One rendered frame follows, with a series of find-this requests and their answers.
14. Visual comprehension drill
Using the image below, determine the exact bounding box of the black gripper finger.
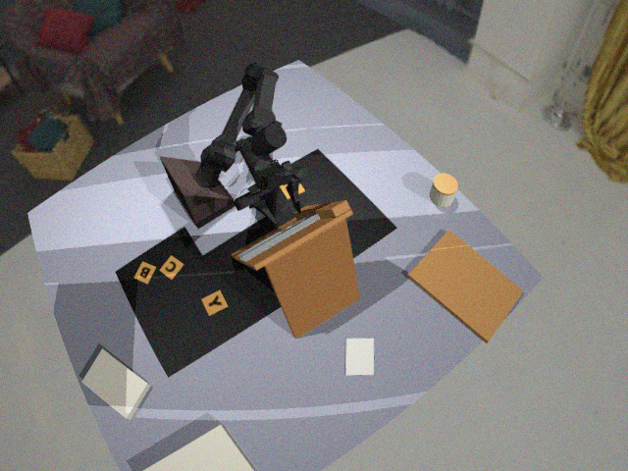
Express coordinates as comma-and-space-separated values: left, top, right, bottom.
286, 180, 302, 213
248, 199, 278, 226

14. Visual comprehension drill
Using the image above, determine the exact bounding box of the brown letter tile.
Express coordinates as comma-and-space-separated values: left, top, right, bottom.
201, 290, 229, 316
159, 255, 183, 280

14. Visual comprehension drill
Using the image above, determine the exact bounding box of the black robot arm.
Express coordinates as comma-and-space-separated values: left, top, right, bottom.
191, 63, 294, 191

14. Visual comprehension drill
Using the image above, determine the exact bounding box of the orange flat rectangular board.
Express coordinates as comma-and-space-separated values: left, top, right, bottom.
407, 230, 523, 343

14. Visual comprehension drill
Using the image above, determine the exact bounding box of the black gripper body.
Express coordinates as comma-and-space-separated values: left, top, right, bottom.
234, 155, 311, 211

